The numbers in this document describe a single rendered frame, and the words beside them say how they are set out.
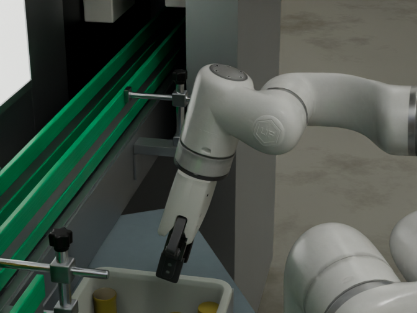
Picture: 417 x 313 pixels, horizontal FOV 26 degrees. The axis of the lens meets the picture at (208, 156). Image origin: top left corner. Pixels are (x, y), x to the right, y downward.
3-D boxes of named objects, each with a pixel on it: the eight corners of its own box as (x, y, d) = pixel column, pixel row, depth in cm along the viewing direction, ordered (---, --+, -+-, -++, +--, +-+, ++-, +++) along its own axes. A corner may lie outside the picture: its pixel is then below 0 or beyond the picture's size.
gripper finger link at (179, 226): (187, 192, 119) (183, 216, 124) (168, 238, 114) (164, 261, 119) (196, 195, 119) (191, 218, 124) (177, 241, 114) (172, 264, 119)
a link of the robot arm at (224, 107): (319, 90, 114) (306, 116, 106) (295, 163, 119) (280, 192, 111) (209, 52, 117) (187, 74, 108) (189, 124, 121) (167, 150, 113)
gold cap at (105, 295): (115, 286, 137) (116, 310, 139) (92, 288, 137) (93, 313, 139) (116, 299, 134) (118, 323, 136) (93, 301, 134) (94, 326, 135)
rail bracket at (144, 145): (131, 169, 183) (128, 63, 174) (213, 176, 180) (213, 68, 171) (125, 179, 179) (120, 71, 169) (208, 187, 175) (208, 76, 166)
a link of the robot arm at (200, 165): (190, 120, 122) (185, 138, 124) (173, 146, 114) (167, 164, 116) (242, 138, 122) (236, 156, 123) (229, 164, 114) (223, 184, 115)
